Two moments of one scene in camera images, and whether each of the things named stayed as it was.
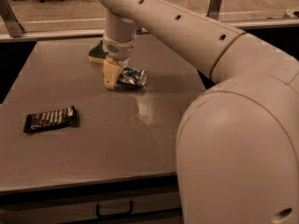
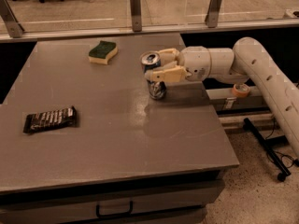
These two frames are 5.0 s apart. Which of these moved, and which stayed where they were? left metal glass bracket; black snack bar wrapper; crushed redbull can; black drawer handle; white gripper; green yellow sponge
Moved: white gripper; crushed redbull can
Stayed: left metal glass bracket; black snack bar wrapper; green yellow sponge; black drawer handle
